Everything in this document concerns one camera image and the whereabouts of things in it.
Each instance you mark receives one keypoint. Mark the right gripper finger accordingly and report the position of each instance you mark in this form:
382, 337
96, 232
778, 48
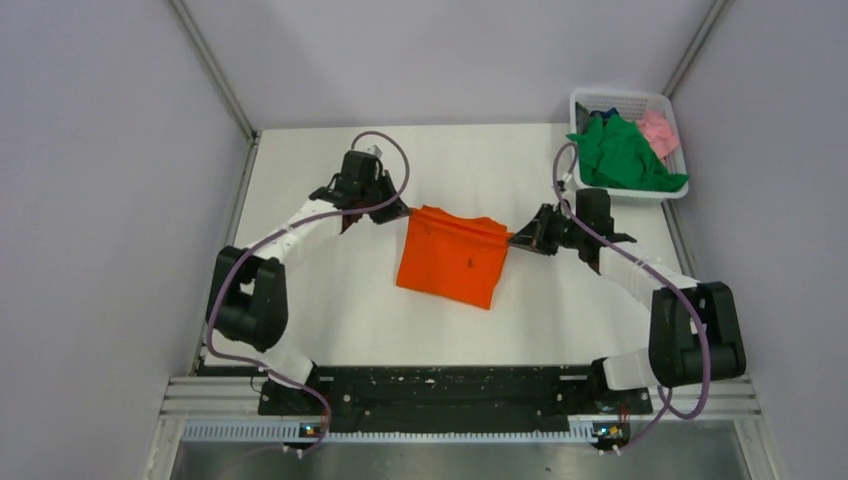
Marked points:
534, 239
549, 218

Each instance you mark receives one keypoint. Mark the pink t shirt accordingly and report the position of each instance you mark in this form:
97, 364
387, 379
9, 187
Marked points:
658, 132

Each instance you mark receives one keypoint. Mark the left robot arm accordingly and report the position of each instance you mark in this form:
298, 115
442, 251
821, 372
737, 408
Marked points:
248, 312

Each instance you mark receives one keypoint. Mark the green t shirt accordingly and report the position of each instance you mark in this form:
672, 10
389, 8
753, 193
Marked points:
614, 154

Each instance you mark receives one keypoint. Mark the dark blue t shirt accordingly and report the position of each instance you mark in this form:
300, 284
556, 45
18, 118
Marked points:
604, 115

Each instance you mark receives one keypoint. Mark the white plastic basket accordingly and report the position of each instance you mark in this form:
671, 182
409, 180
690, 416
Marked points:
631, 105

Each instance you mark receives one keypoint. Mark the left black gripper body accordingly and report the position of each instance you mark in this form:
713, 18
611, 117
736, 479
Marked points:
377, 192

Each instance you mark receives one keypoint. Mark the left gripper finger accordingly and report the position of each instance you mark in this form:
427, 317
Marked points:
395, 211
392, 195

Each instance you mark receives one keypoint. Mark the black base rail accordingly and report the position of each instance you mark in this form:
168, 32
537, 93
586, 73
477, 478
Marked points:
451, 400

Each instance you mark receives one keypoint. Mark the orange t shirt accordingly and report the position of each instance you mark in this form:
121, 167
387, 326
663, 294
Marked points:
456, 258

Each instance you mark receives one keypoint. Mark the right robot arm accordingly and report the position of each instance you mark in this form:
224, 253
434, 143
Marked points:
693, 332

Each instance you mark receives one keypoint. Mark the white cable duct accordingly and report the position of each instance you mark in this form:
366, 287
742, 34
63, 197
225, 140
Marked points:
305, 430

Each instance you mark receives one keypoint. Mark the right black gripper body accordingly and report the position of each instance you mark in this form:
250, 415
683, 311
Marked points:
567, 236

